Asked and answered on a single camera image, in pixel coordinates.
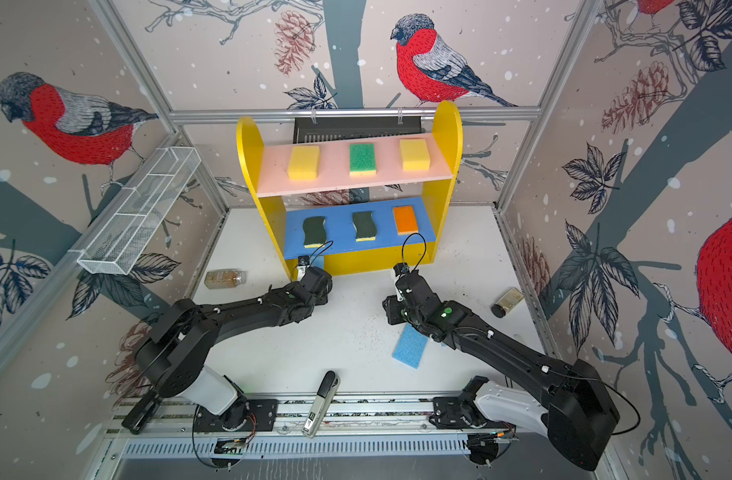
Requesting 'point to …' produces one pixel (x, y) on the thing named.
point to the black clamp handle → (140, 413)
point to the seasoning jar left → (224, 278)
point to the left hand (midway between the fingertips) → (314, 287)
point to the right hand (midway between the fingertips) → (382, 308)
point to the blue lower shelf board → (340, 228)
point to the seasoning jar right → (507, 303)
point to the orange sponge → (406, 220)
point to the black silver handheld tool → (322, 403)
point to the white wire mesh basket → (126, 231)
